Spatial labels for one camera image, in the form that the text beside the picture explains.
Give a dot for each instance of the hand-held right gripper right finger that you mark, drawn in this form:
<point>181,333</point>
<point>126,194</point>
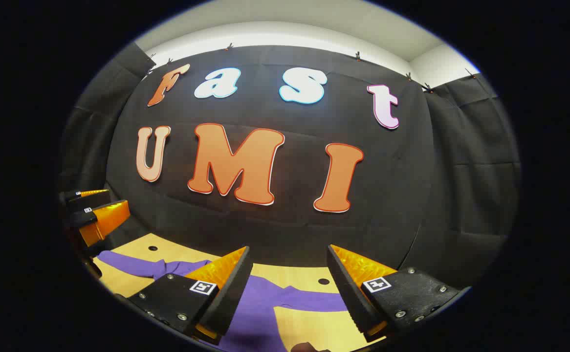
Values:
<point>348,293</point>

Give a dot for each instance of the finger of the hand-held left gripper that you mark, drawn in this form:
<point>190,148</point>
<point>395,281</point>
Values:
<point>89,198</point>
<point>109,220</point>

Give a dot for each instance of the purple shirt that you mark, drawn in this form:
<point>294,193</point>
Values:
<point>265,303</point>

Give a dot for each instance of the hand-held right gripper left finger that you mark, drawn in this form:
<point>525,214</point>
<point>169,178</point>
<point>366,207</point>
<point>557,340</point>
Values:
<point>231,298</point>

